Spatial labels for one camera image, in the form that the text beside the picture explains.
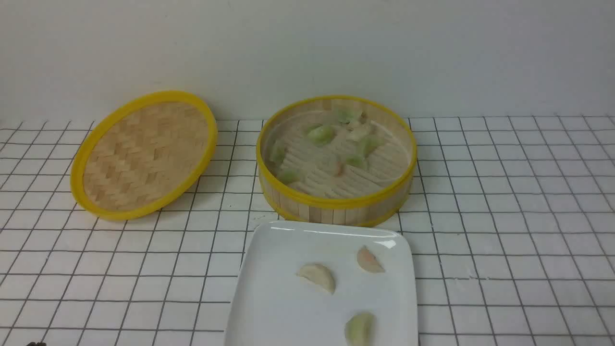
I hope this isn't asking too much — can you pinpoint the green dumpling steamer left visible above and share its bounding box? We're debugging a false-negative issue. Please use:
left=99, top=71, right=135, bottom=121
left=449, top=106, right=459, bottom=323
left=268, top=141, right=286, bottom=166

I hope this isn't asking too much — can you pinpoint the white square plate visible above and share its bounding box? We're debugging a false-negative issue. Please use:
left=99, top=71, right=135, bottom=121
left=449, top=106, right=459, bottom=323
left=224, top=221, right=418, bottom=346

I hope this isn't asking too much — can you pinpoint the yellow-rimmed bamboo steamer basket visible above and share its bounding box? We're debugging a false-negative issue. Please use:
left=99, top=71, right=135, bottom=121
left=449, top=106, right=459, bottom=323
left=256, top=96, right=418, bottom=226

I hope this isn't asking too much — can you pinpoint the pink dumpling in steamer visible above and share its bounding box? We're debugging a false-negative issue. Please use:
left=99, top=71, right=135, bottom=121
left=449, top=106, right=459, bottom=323
left=332, top=161, right=344, bottom=177

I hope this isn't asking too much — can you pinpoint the green dumpling steamer right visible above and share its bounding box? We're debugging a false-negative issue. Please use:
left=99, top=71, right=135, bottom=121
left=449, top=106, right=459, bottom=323
left=357, top=136, right=386, bottom=158

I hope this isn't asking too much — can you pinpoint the pale green dumpling on plate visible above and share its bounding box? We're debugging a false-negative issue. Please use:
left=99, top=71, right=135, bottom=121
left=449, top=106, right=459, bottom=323
left=344, top=312, right=375, bottom=346

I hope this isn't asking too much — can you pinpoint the white dumpling on plate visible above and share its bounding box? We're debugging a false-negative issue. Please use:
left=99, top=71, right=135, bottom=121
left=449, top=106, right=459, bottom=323
left=296, top=263, right=336, bottom=294

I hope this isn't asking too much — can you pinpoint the yellow-rimmed bamboo steamer lid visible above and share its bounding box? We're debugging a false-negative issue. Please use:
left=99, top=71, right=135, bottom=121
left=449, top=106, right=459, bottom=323
left=70, top=90, right=218, bottom=221

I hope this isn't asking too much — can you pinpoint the pinkish dumpling on plate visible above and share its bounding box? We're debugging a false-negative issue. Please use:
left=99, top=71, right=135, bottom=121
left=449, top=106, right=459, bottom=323
left=356, top=246, right=386, bottom=273

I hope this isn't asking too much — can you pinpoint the green dumpling steamer centre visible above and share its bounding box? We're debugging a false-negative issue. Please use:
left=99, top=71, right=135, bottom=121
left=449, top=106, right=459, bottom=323
left=344, top=155, right=369, bottom=171

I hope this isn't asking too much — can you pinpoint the green dumpling in steamer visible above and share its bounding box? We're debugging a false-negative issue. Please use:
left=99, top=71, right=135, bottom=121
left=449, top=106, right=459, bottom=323
left=305, top=124, right=335, bottom=147

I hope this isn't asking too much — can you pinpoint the green dumpling steamer back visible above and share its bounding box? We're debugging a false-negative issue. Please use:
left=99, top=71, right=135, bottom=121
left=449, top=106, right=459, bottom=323
left=334, top=108, right=363, bottom=124

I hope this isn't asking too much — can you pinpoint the green dumpling steamer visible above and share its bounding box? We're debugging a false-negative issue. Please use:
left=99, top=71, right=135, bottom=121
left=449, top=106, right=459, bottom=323
left=357, top=136, right=386, bottom=158
left=268, top=141, right=286, bottom=166
left=344, top=155, right=369, bottom=171
left=334, top=108, right=363, bottom=124

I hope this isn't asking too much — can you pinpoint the white dumpling in steamer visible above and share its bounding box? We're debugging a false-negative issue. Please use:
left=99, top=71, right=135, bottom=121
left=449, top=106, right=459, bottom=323
left=345, top=121, right=374, bottom=143

